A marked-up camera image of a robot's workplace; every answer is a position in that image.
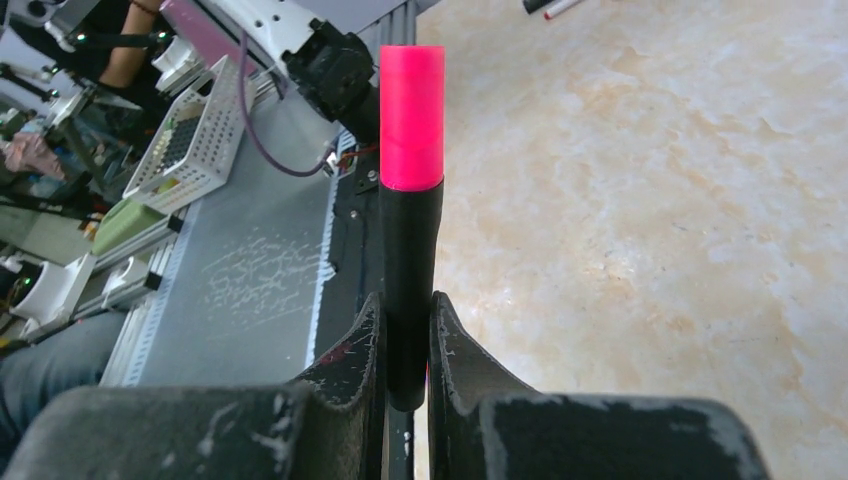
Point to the red white thin pen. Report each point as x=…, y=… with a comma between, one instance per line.
x=559, y=7

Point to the person in background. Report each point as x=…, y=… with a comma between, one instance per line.
x=31, y=377

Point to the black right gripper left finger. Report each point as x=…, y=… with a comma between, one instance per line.
x=326, y=423

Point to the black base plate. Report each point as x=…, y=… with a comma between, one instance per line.
x=351, y=254

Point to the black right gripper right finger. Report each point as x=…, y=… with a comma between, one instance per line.
x=485, y=423

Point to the black blue marker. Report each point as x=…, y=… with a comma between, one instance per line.
x=531, y=6

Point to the white perforated basket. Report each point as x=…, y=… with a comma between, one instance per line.
x=192, y=152

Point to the pink black highlighter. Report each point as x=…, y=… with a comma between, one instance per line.
x=411, y=141

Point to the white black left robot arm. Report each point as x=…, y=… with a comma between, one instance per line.
x=331, y=70

